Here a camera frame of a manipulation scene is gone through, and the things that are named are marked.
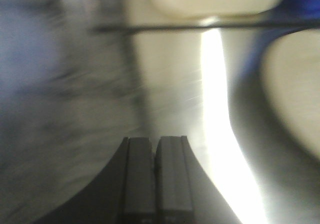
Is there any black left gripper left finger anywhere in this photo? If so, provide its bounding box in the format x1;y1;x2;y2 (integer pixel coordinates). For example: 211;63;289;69
37;137;156;224

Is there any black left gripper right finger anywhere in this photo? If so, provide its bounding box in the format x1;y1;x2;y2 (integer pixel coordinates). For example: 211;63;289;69
155;136;241;224

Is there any cream plastic bin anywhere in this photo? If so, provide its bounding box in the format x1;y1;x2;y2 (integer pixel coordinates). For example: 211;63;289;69
123;0;281;33

